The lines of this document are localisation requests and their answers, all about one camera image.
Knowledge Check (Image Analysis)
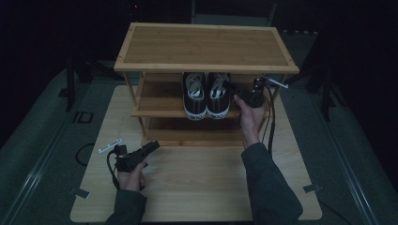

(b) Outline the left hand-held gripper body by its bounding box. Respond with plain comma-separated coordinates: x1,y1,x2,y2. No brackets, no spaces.
98,139,148,173

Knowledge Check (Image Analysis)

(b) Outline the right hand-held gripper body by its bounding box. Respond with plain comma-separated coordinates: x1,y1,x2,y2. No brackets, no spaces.
238,75,289,109

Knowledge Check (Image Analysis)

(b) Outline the black canvas sneaker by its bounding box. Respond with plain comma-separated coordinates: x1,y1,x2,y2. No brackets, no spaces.
181,72,208,121
206,72,233,121

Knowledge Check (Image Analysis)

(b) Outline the wooden three-tier shoe rack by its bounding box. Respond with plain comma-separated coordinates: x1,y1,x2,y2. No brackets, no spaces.
113,22,300,148

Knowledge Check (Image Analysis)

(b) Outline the person's left hand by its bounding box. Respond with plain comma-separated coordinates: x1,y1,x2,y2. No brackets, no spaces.
116,158,148,192

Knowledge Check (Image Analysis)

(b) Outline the person's right hand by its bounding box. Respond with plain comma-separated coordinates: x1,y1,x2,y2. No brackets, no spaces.
233,94,268,149

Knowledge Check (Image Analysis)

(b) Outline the grey tape piece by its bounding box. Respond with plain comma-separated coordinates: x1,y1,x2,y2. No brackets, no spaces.
302,183,322,194
74,187,91,200

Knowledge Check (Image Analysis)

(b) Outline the black metal stand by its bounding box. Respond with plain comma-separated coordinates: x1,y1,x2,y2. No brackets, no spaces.
308,65,337,123
64,55,95,113

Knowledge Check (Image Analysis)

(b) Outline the left hand-held gripper black cable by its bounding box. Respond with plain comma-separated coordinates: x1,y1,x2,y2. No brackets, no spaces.
75,142,121,190

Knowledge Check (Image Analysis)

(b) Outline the hand-held gripper black cable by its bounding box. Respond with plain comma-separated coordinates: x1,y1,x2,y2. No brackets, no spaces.
75,142,121,190
261,92,278,157

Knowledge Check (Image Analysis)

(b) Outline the right hand-held gripper black cable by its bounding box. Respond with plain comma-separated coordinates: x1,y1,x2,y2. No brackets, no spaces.
261,92,278,157

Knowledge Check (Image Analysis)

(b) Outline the black floor outlet frame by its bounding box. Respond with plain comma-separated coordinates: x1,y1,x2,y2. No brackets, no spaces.
72,111,95,125

